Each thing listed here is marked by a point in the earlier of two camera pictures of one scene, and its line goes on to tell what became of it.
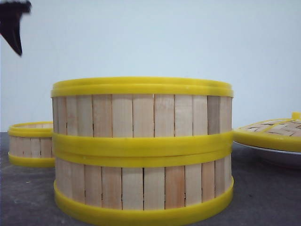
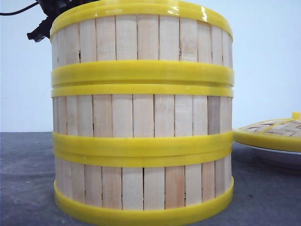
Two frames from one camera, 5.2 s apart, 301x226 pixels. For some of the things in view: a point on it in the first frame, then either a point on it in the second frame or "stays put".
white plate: x=245 y=157 stays put
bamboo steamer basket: x=143 y=189 stays put
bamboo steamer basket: x=30 y=144 to x=141 y=43
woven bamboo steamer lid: x=283 y=134 stays put
